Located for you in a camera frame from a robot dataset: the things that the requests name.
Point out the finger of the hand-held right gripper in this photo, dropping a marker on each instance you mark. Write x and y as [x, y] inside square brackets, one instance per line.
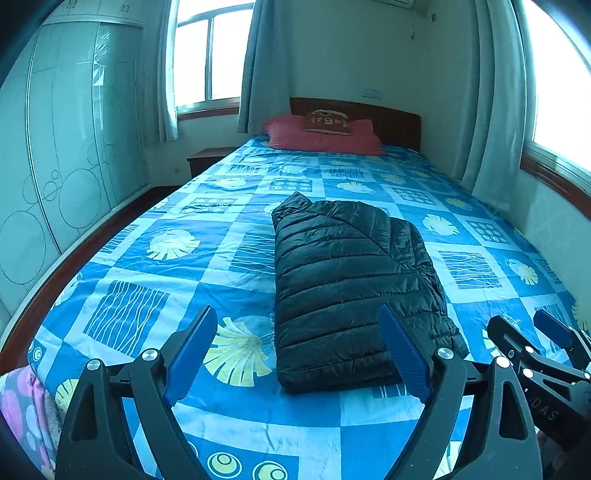
[551, 325]
[505, 334]

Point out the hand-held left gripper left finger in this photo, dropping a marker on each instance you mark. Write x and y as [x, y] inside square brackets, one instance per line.
[191, 355]

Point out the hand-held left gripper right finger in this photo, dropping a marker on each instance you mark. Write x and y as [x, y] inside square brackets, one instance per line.
[406, 355]

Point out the black puffer jacket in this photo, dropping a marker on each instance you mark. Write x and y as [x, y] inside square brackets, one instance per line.
[346, 286]

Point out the bed with blue patterned sheet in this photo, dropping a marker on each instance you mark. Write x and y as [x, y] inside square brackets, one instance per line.
[161, 277]

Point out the wooden window sill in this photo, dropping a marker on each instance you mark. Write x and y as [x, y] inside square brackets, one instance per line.
[207, 113]
[554, 177]

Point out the pink floral cloth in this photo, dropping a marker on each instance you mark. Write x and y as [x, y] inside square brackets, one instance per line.
[23, 406]

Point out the dark wooden nightstand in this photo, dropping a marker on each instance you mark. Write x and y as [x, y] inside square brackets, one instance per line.
[205, 161]

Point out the grey curtain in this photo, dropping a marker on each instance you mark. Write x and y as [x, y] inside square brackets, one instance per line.
[263, 69]
[498, 115]
[161, 92]

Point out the dark wooden headboard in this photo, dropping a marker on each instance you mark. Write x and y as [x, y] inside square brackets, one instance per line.
[397, 129]

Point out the red pillow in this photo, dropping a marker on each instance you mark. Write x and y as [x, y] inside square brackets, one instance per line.
[323, 142]

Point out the brown printed cushion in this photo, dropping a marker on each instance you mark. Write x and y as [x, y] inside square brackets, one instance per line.
[325, 121]

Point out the white wardrobe with circle pattern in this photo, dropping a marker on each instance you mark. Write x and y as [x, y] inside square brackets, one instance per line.
[69, 138]

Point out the window with white frame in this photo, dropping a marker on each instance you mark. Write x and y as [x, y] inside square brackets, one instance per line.
[198, 60]
[563, 92]

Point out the white wall plate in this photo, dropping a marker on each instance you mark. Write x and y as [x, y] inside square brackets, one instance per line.
[372, 93]

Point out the white wall air conditioner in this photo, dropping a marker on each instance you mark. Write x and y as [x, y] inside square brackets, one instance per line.
[399, 2]

